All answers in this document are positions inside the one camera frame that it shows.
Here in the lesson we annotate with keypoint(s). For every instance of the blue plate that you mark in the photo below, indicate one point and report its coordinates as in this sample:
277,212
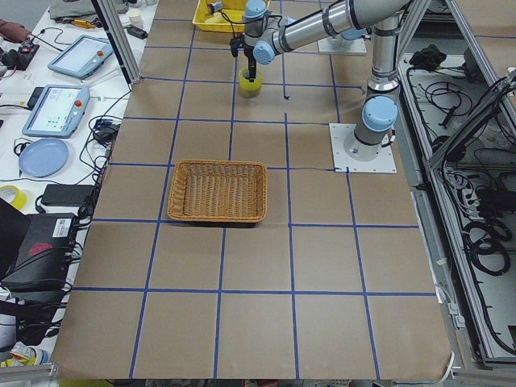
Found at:
43,157

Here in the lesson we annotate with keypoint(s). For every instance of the aluminium frame post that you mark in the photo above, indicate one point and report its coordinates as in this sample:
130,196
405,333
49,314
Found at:
116,35

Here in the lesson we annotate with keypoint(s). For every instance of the grey cloth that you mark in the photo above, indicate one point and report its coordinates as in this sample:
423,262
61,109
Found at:
79,9

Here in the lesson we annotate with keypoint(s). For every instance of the black computer box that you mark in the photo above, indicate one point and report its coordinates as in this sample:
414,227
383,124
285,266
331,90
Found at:
36,249

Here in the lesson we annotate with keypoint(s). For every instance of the black power adapter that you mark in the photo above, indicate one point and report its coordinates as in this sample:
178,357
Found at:
137,32

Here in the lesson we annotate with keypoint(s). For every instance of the spare yellow tape roll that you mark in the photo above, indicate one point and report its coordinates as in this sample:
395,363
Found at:
14,196

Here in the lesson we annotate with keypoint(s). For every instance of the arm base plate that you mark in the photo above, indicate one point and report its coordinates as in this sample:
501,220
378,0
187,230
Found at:
337,45
351,156

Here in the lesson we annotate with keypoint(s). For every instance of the yellow woven basket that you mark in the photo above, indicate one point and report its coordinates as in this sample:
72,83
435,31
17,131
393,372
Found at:
228,20

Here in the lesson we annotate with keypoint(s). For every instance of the brown wicker basket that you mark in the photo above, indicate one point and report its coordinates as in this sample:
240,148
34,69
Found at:
218,191

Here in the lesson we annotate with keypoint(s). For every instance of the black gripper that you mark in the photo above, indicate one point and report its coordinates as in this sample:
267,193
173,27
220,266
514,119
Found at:
251,64

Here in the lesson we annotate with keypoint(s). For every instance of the upper teach pendant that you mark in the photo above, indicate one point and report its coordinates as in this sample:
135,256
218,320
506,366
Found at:
82,58

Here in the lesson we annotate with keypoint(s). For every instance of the black power brick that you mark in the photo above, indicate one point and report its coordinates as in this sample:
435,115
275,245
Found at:
66,195

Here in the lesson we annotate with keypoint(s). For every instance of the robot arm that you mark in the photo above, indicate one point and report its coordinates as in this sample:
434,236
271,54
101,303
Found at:
267,35

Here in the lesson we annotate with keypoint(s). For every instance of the lower teach pendant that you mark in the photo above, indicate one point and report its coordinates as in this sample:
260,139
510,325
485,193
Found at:
57,112

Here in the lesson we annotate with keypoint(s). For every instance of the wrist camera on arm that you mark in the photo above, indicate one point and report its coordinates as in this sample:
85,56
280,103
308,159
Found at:
235,44

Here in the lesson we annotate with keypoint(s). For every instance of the teach pendant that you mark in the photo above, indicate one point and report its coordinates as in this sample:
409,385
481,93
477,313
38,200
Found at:
82,58
57,112

